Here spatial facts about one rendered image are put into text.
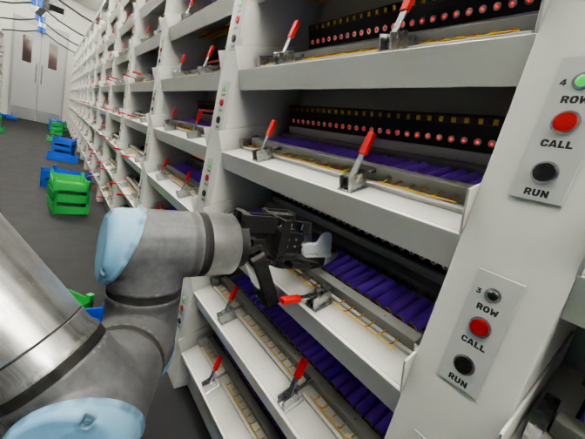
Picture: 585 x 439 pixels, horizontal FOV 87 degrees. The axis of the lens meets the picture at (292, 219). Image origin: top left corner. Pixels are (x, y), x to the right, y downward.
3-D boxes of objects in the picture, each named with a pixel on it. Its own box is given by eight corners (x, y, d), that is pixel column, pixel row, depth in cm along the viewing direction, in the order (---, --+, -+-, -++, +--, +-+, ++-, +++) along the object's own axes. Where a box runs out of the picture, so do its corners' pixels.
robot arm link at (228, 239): (207, 287, 41) (185, 258, 48) (240, 284, 44) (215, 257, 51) (219, 224, 39) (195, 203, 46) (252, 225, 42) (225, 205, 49)
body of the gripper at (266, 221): (315, 223, 49) (250, 219, 42) (303, 272, 51) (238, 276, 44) (289, 209, 55) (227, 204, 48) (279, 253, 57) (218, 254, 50)
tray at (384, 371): (398, 416, 38) (406, 361, 34) (209, 239, 83) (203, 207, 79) (478, 338, 48) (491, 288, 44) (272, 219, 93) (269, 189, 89)
